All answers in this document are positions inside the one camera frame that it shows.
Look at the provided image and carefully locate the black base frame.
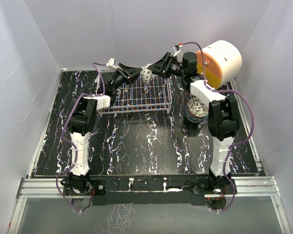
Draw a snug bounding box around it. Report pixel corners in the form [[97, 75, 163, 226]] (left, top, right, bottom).
[[61, 175, 237, 206]]

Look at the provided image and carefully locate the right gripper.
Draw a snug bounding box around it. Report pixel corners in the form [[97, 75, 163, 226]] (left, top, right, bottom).
[[147, 53, 186, 79]]

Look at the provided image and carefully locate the beige patterned bowl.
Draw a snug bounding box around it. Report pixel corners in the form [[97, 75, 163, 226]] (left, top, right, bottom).
[[186, 110, 208, 122]]

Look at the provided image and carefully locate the pink floral bowl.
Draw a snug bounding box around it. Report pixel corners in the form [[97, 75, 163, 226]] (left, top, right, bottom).
[[187, 97, 208, 117]]

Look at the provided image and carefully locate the white wire dish rack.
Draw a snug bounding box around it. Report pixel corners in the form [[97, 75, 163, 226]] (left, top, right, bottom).
[[98, 75, 172, 115]]

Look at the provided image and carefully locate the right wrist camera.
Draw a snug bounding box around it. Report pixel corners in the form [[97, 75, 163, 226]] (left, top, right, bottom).
[[173, 43, 183, 61]]

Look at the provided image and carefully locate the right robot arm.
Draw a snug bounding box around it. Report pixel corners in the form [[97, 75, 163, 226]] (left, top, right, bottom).
[[148, 52, 240, 194]]

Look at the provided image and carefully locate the aluminium rail frame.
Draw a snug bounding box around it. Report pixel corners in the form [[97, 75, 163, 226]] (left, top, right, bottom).
[[9, 74, 291, 234]]

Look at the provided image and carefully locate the round drawer cabinet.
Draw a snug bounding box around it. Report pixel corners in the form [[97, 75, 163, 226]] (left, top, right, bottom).
[[195, 40, 242, 89]]

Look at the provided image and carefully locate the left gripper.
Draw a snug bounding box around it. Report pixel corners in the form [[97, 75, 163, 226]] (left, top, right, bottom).
[[110, 64, 143, 93]]

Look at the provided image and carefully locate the white diamond pattern bowl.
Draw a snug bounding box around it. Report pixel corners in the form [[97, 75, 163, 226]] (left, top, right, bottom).
[[140, 64, 152, 84]]

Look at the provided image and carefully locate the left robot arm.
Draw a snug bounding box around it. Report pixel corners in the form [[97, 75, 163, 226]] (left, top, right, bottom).
[[65, 63, 143, 195]]

